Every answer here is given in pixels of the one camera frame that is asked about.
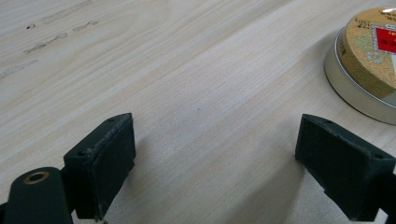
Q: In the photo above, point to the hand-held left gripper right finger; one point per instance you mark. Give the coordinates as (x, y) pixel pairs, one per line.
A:
(345, 168)

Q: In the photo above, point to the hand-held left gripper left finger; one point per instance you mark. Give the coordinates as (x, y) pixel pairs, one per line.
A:
(102, 168)

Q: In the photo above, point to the round gold tin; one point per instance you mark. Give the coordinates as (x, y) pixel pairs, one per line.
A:
(361, 59)

